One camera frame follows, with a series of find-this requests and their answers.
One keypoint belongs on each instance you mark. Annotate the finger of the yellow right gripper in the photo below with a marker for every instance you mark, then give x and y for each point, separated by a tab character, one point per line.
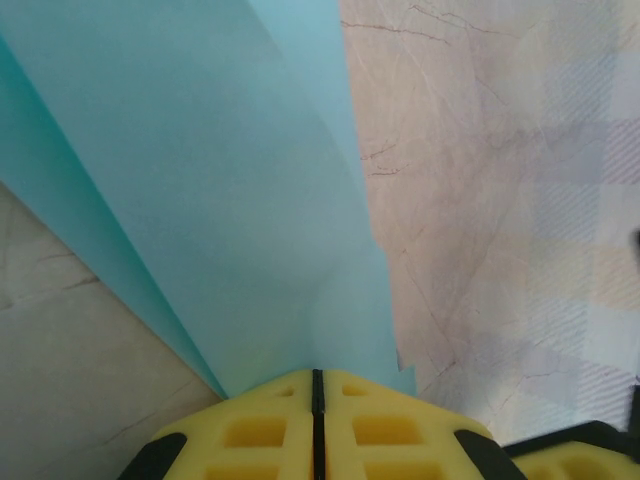
590	440

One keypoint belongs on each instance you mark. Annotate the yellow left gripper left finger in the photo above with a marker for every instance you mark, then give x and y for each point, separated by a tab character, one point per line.
240	440

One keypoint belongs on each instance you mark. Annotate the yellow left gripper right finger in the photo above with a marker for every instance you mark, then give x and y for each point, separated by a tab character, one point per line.
400	440

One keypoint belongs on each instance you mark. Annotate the light blue paper sheet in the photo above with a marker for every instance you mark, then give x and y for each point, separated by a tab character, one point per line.
200	175

